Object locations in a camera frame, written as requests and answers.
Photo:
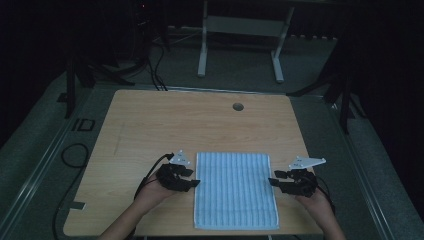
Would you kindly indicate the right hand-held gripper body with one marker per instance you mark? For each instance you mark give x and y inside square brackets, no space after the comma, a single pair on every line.
[301,185]

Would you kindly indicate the blue striped towel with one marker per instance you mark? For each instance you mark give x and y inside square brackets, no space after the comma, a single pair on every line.
[236,191]

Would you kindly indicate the person's left hand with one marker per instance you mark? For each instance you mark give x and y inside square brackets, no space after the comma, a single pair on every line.
[153,193]

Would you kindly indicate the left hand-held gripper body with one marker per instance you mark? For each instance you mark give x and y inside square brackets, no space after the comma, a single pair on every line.
[170,178]

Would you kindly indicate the person's right hand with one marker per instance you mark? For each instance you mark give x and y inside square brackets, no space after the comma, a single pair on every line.
[315,203]

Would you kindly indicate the black metal stand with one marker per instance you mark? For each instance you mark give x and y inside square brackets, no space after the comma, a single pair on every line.
[336,86]
[80,71]

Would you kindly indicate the white metal desk frame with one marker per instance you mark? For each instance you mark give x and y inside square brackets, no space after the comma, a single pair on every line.
[243,26]

